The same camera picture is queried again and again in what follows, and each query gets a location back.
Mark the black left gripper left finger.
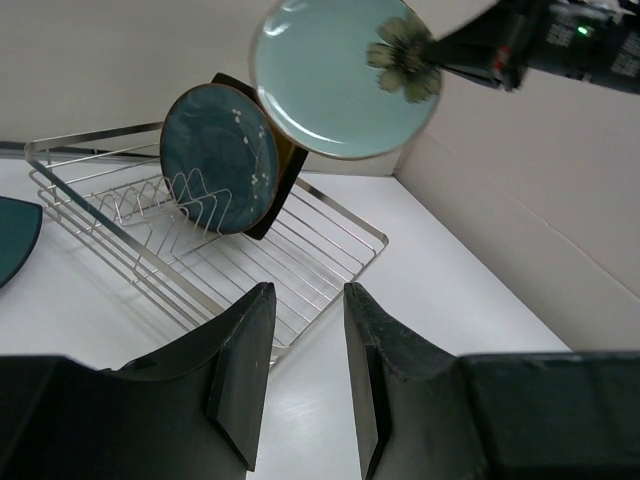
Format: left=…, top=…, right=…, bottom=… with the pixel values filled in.
left=1, top=282, right=276, bottom=479

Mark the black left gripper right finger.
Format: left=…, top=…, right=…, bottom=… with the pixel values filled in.
left=343, top=283, right=639, bottom=479

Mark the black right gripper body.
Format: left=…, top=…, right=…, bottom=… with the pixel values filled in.
left=494, top=1, right=639, bottom=95

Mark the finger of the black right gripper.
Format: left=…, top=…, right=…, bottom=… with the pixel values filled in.
left=439, top=47, right=505, bottom=89
left=422, top=1, right=519, bottom=68

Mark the light green flower plate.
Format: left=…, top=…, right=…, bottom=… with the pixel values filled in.
left=250, top=0, right=443, bottom=160

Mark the black and amber square plate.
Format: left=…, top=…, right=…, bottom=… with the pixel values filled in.
left=212, top=72, right=309, bottom=240

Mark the dark teal round plate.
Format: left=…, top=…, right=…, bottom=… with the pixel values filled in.
left=159, top=83, right=280, bottom=235

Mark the teal square plate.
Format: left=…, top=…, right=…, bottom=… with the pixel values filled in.
left=0, top=196, right=43, bottom=287

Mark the wire dish rack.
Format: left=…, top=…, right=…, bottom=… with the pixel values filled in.
left=24, top=123, right=389, bottom=360

